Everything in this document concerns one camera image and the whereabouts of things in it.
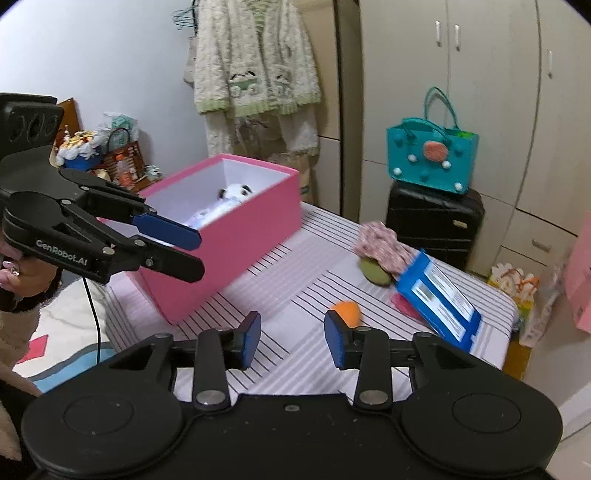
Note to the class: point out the grey three-door wardrobe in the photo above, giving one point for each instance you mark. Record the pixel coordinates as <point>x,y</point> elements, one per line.
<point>498,115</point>

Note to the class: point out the white teal plastic packet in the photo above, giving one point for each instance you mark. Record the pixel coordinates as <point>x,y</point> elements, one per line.
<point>121,122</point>

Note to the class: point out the striped tablecloth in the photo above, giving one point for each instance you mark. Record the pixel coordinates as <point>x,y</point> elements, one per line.
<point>295,286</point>

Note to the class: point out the brown paper bag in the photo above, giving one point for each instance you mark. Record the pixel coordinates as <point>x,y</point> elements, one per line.
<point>291,170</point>

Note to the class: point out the purple plush toy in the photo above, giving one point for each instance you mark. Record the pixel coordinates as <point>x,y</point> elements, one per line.
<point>212,213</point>

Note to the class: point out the striped woven basket bag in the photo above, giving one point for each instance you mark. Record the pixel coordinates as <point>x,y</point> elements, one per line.
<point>123,161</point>

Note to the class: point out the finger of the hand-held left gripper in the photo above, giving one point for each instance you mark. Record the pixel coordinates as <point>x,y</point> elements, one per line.
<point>171,230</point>
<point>180,267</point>

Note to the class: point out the teal felt handbag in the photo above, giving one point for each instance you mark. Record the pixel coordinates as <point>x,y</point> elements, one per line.
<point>415,152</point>

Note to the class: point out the flower bouquet blue wrap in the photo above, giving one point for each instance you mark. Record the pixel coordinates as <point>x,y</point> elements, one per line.
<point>81,147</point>

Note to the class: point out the blue tissue packet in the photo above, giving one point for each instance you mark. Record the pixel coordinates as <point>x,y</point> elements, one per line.
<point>438,300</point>

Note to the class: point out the printed blanket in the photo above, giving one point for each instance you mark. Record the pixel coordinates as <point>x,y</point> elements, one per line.
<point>64,323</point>

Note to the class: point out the person's left hand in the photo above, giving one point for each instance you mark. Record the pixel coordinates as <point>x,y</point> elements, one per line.
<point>32,279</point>

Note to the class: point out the pink cardboard box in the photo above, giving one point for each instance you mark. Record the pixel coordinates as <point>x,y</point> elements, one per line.
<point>249,230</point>

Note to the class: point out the cream fluffy cardigan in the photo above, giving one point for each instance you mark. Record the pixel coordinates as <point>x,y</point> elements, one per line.
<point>258,55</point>

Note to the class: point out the white orange gift bag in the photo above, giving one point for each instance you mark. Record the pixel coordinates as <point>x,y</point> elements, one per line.
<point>512,286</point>

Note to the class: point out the beige tall cabinet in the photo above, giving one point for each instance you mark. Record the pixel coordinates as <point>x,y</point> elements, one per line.
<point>344,69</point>

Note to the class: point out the beige tote bag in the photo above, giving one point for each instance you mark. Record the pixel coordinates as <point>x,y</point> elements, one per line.
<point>190,60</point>

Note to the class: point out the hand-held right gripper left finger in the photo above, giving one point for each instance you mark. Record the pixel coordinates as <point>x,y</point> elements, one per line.
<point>251,339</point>

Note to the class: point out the red strawberry plush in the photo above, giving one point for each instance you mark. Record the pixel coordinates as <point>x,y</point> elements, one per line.
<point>375,274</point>

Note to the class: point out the orange makeup sponge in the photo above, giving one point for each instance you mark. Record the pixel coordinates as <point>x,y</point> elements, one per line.
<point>348,312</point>

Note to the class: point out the floral fabric scrunchie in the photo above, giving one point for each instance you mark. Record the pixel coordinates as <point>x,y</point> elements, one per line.
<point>383,244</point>

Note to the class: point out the black suitcase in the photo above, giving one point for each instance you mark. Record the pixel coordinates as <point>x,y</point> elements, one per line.
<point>434,221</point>

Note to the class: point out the person's left forearm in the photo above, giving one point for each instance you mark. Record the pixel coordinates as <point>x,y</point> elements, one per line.
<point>14,344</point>

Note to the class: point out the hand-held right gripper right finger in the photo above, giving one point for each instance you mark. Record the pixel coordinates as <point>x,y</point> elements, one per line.
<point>334,341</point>

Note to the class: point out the pink paper bag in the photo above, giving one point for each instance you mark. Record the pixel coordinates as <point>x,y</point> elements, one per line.
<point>579,286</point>

